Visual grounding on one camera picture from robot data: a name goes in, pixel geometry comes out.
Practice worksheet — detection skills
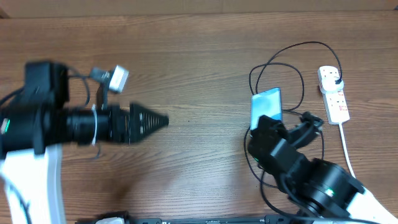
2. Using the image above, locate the white charger plug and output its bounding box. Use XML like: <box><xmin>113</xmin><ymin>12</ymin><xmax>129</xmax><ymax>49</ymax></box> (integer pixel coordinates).
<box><xmin>320</xmin><ymin>77</ymin><xmax>345</xmax><ymax>94</ymax></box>

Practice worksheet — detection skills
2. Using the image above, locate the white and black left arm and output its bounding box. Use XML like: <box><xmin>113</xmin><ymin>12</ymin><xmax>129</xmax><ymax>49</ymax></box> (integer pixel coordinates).
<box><xmin>1</xmin><ymin>60</ymin><xmax>169</xmax><ymax>223</ymax></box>

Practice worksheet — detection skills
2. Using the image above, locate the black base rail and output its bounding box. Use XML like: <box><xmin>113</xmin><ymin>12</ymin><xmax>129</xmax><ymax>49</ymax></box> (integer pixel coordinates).
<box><xmin>75</xmin><ymin>211</ymin><xmax>294</xmax><ymax>224</ymax></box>

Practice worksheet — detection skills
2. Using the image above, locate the white power strip cord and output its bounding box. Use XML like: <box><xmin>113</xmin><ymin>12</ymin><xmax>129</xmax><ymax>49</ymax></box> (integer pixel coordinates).
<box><xmin>338</xmin><ymin>123</ymin><xmax>357</xmax><ymax>179</ymax></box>

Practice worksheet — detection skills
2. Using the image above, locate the blue screen smartphone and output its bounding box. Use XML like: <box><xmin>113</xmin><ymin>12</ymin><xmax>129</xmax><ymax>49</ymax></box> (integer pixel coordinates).
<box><xmin>250</xmin><ymin>87</ymin><xmax>282</xmax><ymax>130</ymax></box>

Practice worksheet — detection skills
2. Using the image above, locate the white power strip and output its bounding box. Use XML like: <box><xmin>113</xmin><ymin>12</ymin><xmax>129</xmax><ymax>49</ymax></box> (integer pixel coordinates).
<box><xmin>317</xmin><ymin>65</ymin><xmax>351</xmax><ymax>126</ymax></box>

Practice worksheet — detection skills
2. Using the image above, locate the black charger cable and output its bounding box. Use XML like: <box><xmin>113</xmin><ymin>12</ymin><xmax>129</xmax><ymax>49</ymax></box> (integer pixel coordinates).
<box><xmin>243</xmin><ymin>40</ymin><xmax>343</xmax><ymax>189</ymax></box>

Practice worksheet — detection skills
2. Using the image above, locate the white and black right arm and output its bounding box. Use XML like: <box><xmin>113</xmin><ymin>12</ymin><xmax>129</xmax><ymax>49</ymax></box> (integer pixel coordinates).
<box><xmin>248</xmin><ymin>112</ymin><xmax>397</xmax><ymax>223</ymax></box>

